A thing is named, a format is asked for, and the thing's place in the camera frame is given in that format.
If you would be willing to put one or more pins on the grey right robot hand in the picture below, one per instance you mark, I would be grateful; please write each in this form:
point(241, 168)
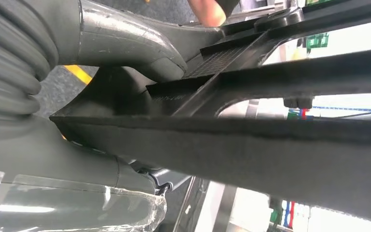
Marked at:
point(124, 35)

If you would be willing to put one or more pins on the person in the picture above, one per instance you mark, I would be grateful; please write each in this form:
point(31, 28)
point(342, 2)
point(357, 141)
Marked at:
point(206, 12)

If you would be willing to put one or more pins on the steel frame workbench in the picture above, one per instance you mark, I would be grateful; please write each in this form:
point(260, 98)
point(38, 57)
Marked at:
point(224, 208)

